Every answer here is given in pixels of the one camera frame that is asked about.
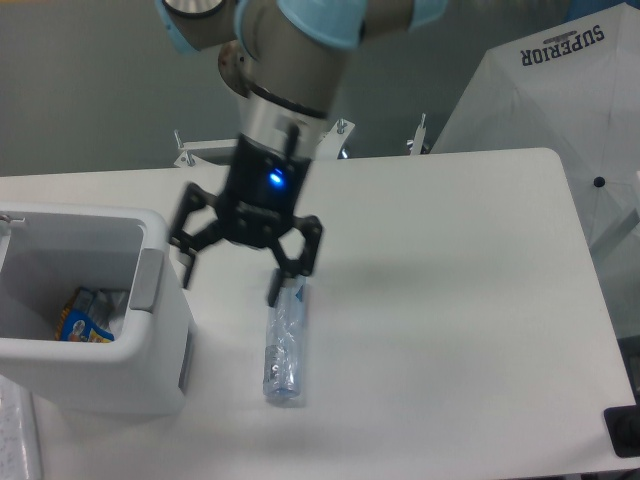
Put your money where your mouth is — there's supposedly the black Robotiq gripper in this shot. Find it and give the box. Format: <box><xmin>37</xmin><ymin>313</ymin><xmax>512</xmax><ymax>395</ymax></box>
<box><xmin>167</xmin><ymin>133</ymin><xmax>324</xmax><ymax>308</ymax></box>

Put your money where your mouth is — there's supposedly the crushed clear plastic bottle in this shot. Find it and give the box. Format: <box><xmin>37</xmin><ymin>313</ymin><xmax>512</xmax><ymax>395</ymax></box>
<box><xmin>263</xmin><ymin>276</ymin><xmax>307</xmax><ymax>403</ymax></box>

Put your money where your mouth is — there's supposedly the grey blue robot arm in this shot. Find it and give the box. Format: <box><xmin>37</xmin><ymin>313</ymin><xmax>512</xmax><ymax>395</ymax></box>
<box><xmin>156</xmin><ymin>1</ymin><xmax>446</xmax><ymax>305</ymax></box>

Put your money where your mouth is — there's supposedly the white plastic trash can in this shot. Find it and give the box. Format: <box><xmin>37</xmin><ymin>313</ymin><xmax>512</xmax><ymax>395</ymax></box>
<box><xmin>1</xmin><ymin>201</ymin><xmax>195</xmax><ymax>415</ymax></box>

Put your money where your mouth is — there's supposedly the silver foil wrapper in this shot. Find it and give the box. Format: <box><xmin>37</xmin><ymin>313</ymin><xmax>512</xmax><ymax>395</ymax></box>
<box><xmin>89</xmin><ymin>290</ymin><xmax>129</xmax><ymax>338</ymax></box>

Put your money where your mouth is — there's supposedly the blue yellow snack wrapper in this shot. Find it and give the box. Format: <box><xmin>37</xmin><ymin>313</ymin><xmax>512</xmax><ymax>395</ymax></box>
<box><xmin>54</xmin><ymin>287</ymin><xmax>115</xmax><ymax>343</ymax></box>

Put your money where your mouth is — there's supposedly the white Superior umbrella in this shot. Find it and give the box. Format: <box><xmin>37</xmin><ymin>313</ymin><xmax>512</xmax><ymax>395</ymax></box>
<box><xmin>433</xmin><ymin>2</ymin><xmax>639</xmax><ymax>243</ymax></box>

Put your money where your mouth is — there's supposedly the black device at table edge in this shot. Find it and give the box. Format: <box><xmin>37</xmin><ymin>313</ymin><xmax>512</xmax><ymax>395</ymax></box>
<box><xmin>604</xmin><ymin>405</ymin><xmax>639</xmax><ymax>458</ymax></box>

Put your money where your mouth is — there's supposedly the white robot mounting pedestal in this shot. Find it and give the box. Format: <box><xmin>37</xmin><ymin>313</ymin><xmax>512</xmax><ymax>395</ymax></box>
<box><xmin>173</xmin><ymin>114</ymin><xmax>431</xmax><ymax>168</ymax></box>

